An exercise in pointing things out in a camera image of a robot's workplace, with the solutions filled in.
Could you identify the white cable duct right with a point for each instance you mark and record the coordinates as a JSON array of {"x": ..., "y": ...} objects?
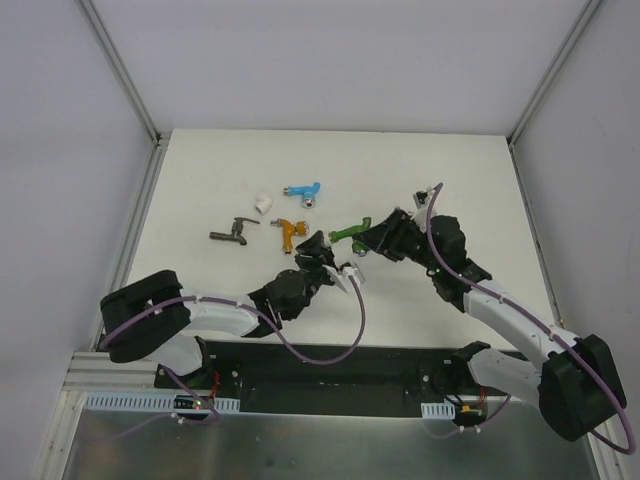
[{"x": 438, "y": 411}]

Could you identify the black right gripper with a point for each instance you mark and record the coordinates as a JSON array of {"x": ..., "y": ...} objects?
[{"x": 388, "y": 235}]

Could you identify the dark grey faucet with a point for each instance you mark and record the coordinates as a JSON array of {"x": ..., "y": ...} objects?
[{"x": 236, "y": 233}]

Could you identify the white cable duct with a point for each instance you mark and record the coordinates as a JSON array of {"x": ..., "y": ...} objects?
[
  {"x": 438, "y": 411},
  {"x": 147, "y": 403}
]

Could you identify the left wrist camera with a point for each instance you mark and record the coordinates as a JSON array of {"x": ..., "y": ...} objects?
[{"x": 344, "y": 277}]

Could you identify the blue faucet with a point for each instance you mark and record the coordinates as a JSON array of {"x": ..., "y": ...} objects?
[{"x": 307, "y": 193}]

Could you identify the aluminium frame post right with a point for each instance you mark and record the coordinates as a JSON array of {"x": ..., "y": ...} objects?
[{"x": 577, "y": 31}]

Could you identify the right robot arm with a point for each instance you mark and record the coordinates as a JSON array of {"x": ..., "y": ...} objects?
[{"x": 573, "y": 381}]

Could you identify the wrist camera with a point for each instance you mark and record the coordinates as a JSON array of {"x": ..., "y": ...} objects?
[
  {"x": 423, "y": 199},
  {"x": 344, "y": 277}
]

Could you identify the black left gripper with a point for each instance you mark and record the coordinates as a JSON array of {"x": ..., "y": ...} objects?
[{"x": 316, "y": 257}]

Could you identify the green faucet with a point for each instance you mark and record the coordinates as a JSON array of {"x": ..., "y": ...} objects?
[{"x": 358, "y": 248}]

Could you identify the second white elbow fitting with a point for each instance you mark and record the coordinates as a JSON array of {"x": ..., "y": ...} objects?
[{"x": 263, "y": 203}]

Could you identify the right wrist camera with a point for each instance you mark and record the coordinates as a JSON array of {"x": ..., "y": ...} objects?
[{"x": 423, "y": 199}]

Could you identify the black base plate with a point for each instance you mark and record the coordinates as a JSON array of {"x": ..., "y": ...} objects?
[{"x": 371, "y": 382}]

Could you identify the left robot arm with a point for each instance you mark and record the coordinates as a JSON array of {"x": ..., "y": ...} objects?
[{"x": 158, "y": 319}]

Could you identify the yellow faucet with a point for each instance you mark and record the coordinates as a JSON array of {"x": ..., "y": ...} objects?
[{"x": 289, "y": 231}]

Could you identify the white cable duct left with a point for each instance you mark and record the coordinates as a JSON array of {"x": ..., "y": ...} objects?
[{"x": 147, "y": 403}]

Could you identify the aluminium frame post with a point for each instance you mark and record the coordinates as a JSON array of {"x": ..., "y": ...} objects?
[
  {"x": 577, "y": 31},
  {"x": 106, "y": 44}
]

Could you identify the aluminium frame post left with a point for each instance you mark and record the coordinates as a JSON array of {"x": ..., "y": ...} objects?
[{"x": 106, "y": 44}]

